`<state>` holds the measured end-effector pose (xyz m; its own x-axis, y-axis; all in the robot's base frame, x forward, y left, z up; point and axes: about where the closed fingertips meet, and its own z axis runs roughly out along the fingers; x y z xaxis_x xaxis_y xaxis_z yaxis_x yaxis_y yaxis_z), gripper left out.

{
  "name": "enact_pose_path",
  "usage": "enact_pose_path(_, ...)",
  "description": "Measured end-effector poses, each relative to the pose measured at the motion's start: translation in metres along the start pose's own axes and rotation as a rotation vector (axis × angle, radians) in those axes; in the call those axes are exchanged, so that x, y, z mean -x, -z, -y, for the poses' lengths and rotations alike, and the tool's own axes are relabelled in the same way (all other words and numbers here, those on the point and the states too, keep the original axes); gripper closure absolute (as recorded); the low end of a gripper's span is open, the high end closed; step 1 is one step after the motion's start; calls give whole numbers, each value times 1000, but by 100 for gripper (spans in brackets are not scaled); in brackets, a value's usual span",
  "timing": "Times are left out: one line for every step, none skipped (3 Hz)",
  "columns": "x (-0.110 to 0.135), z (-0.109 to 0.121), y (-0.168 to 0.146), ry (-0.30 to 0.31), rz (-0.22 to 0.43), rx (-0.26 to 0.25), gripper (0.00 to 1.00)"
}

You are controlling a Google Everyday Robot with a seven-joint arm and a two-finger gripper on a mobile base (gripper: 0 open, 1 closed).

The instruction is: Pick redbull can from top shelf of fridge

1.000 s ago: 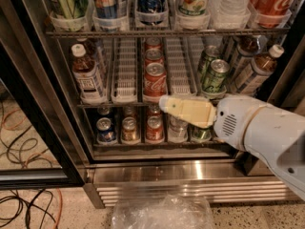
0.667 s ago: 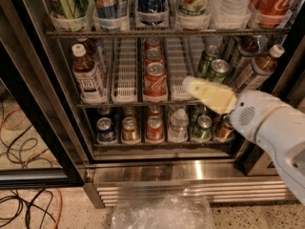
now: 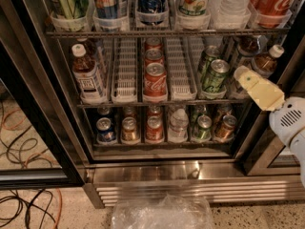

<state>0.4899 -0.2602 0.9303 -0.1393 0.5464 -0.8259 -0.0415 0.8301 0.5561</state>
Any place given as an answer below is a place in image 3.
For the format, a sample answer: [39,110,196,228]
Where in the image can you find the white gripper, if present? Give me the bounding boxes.
[234,66,305,146]

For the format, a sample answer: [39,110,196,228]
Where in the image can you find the blue silver redbull can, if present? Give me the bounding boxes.
[94,0,120,19]

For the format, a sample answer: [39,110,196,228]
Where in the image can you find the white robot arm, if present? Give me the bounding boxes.
[234,66,305,186]

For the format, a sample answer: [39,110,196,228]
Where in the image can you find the copper can bottom shelf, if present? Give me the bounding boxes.
[214,114,237,139]

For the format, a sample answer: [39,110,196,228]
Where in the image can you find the front green soda can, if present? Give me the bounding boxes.
[202,59,230,94]

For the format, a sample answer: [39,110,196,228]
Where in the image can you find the green soda can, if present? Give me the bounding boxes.
[202,59,230,94]
[197,45,220,79]

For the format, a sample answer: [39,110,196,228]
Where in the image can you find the green can bottom shelf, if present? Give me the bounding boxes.
[192,114,212,141]

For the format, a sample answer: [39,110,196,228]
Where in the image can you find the rear green soda can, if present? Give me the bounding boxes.
[197,45,220,79]

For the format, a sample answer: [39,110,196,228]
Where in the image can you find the large coca-cola can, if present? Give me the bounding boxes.
[250,0,294,29]

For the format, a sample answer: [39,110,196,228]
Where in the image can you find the steel fridge base grille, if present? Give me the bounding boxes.
[83,160,305,209]

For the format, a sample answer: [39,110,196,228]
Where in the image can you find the white bottle top shelf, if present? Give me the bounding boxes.
[209,0,255,17]

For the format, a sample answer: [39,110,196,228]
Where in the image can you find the front coca-cola can middle shelf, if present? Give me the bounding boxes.
[144,63,167,96]

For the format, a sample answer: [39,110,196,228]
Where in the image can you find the coca-cola can shelf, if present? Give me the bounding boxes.
[145,37,163,51]
[145,49,164,66]
[144,63,167,96]

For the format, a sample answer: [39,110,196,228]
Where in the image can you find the red can bottom shelf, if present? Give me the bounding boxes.
[146,115,163,141]

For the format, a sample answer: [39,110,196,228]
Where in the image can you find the gold can bottom shelf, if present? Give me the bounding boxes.
[122,117,139,141]

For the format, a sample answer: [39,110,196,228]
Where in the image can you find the dark blue drink can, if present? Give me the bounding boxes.
[137,0,166,26]

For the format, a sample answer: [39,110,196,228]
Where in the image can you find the blue pepsi can front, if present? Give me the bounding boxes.
[96,117,116,142]

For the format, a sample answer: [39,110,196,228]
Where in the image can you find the green energy drink can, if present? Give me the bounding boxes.
[44,0,92,21]

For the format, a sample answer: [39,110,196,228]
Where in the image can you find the glass fridge door left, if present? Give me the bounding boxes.
[0,0,87,189]

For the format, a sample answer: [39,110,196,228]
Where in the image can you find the tea bottle right front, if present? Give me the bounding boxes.
[231,44,285,95]

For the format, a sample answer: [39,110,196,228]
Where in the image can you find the tea bottle right rear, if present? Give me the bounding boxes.
[230,35,261,73]

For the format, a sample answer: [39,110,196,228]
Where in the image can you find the clear water bottle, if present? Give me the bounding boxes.
[168,109,189,143]

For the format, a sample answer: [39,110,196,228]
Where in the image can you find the clear plastic bag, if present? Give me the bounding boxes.
[111,194,214,229]

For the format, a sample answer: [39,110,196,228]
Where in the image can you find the tea bottle white cap left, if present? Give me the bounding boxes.
[71,44,105,99]

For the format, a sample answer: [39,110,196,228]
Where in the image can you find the orange cable on floor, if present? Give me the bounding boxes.
[51,188,63,229]

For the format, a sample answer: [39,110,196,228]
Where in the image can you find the black cable on floor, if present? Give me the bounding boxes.
[0,189,57,229]

